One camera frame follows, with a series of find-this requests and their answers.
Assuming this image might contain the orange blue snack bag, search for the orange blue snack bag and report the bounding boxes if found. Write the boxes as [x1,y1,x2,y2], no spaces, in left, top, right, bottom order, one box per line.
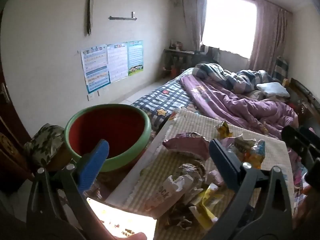
[228,133,265,169]

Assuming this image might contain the white pink paper box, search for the white pink paper box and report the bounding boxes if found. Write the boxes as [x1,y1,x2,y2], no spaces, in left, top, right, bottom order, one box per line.
[144,174,199,219]

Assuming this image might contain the green red trash bin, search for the green red trash bin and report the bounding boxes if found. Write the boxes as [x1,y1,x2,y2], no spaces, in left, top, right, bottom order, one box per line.
[65,104,151,172]

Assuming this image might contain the wooden headboard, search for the wooden headboard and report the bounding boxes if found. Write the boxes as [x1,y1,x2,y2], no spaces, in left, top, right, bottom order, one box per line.
[287,78,319,135]

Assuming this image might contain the purple quilt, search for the purple quilt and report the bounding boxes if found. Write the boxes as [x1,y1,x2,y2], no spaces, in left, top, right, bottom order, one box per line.
[180,74,299,139]

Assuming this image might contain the yellow white wrapper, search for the yellow white wrapper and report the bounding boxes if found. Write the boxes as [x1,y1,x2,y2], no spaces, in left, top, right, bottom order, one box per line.
[189,183,224,231]

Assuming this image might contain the wooden chair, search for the wooden chair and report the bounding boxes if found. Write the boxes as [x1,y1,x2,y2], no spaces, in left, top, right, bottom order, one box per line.
[0,115,75,198]

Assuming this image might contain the white pillow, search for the white pillow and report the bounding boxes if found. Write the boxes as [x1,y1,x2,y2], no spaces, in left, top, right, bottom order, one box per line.
[257,82,290,98]

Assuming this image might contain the smartphone screen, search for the smartphone screen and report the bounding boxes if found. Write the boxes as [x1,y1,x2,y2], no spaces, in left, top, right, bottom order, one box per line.
[86,198,157,239]

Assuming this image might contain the camouflage chair cushion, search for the camouflage chair cushion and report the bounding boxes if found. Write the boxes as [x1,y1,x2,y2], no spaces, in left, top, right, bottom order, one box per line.
[24,123,65,166]

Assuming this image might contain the plaid cushion by curtain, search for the plaid cushion by curtain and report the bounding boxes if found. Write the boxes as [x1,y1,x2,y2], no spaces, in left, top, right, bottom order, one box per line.
[272,56,289,83]

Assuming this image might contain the crumpled silver wrapper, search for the crumpled silver wrapper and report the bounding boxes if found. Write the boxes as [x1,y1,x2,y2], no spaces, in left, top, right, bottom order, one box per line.
[178,161,206,188]

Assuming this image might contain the yellow snack wrapper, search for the yellow snack wrapper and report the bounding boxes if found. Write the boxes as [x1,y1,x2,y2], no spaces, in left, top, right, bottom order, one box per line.
[215,121,233,139]

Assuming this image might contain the plaid grey blanket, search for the plaid grey blanket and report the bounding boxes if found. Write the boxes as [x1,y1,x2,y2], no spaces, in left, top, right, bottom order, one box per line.
[192,63,273,94]

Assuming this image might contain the beige checkered mat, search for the beige checkered mat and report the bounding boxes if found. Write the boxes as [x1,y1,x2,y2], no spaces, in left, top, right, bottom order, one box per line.
[105,108,295,240]

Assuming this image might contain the pink curtain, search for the pink curtain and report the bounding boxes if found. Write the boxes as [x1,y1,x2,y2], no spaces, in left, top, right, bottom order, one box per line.
[249,0,292,75]

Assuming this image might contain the blue plaid bed sheet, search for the blue plaid bed sheet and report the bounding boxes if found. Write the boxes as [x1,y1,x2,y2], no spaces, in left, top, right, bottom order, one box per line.
[132,68,200,131]

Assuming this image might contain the cluttered side table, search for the cluttered side table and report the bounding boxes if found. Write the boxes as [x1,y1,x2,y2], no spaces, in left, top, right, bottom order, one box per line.
[163,40,196,79]

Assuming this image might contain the left blue chart poster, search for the left blue chart poster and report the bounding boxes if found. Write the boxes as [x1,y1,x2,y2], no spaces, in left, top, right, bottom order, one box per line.
[81,44,111,94]

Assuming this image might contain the middle white chart poster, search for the middle white chart poster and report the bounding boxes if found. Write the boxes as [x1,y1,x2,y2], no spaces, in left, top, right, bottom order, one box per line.
[107,42,129,83]

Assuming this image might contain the right green chart poster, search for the right green chart poster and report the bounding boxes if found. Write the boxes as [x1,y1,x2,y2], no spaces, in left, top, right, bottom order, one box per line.
[127,40,144,76]

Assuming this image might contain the wall socket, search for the wall socket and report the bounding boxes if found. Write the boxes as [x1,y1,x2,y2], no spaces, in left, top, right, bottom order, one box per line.
[87,94,94,101]

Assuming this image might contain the wall shelf bracket horizontal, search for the wall shelf bracket horizontal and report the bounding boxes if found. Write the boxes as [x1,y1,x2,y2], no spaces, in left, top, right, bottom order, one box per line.
[108,11,137,21]

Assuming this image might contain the hanging wall bracket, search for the hanging wall bracket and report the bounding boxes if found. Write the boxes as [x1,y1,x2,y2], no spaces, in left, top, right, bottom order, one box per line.
[85,0,94,36]

